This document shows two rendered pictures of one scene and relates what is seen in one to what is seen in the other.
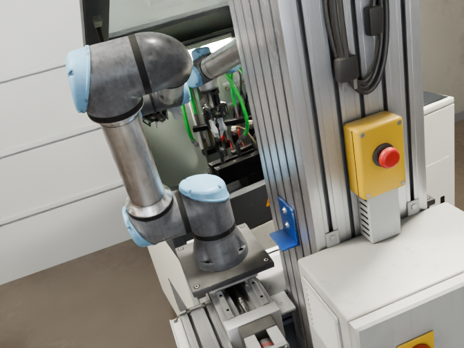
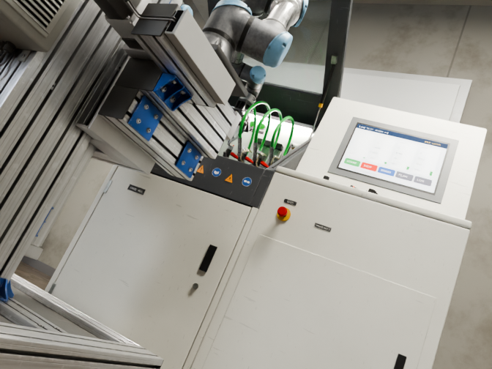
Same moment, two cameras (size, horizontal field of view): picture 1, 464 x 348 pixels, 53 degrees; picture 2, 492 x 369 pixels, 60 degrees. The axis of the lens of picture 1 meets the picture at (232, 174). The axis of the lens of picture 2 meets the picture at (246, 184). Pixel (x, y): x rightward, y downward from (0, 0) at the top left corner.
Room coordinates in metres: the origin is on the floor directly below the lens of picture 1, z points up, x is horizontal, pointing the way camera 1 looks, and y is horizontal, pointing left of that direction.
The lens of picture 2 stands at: (0.49, -1.39, 0.43)
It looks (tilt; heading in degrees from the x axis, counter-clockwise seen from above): 15 degrees up; 43
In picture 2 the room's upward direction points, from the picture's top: 24 degrees clockwise
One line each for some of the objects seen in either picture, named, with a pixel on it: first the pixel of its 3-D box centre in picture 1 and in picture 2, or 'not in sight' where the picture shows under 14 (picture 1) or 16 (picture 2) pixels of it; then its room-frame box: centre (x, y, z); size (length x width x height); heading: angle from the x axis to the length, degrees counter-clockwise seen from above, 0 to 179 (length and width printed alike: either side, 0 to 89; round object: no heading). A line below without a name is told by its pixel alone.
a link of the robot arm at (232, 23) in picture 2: not in sight; (229, 25); (1.17, -0.41, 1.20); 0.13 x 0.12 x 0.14; 136
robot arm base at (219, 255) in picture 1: (217, 239); not in sight; (1.06, 0.08, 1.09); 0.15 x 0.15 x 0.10
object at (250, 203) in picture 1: (254, 205); (192, 168); (1.58, -0.06, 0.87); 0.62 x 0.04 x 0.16; 110
